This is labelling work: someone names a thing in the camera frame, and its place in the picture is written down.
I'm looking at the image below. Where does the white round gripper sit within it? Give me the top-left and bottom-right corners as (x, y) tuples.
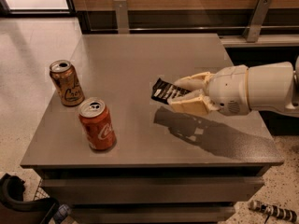
(167, 65), (249, 116)

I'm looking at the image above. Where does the black rxbar chocolate bar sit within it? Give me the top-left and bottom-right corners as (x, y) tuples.
(151, 78), (190, 105)

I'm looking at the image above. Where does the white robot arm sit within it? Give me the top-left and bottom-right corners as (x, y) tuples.
(168, 62), (299, 118)

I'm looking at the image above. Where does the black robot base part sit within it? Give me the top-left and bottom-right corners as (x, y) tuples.
(0, 174), (59, 224)

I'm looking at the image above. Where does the red coke can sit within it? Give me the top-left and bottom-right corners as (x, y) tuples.
(78, 97), (116, 151)

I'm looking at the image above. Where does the gold lacroix can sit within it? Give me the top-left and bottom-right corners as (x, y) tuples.
(50, 60), (85, 106)

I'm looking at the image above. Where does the blue object on floor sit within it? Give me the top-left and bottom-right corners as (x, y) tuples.
(53, 204), (71, 224)

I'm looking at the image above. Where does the right metal bracket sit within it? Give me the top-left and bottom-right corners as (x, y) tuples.
(243, 0), (273, 43)

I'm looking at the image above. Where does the metal bracket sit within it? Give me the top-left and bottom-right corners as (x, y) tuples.
(243, 0), (273, 43)
(114, 0), (130, 34)

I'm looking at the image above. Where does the left metal bracket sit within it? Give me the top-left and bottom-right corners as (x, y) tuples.
(114, 0), (130, 34)

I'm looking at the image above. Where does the black white striped cable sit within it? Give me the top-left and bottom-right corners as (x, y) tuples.
(248, 199), (298, 223)

